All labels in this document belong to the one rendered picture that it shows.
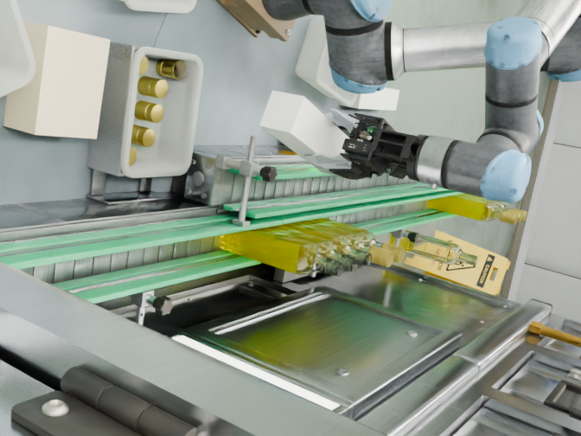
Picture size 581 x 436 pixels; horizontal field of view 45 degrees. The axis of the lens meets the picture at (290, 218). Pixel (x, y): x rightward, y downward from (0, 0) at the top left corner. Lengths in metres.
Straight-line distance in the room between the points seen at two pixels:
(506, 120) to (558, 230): 6.16
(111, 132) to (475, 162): 0.61
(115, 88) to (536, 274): 6.37
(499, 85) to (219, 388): 0.86
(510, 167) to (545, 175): 6.19
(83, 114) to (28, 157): 0.12
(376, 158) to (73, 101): 0.48
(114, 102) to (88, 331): 0.97
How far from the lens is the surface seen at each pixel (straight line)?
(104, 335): 0.30
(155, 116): 1.30
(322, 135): 1.18
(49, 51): 1.12
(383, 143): 1.09
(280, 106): 1.13
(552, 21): 1.16
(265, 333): 1.29
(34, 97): 1.13
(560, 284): 7.30
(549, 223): 7.25
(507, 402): 1.30
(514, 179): 1.03
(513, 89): 1.07
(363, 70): 1.44
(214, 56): 1.51
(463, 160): 1.05
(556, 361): 1.59
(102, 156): 1.27
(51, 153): 1.25
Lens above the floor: 1.71
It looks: 31 degrees down
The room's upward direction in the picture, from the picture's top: 106 degrees clockwise
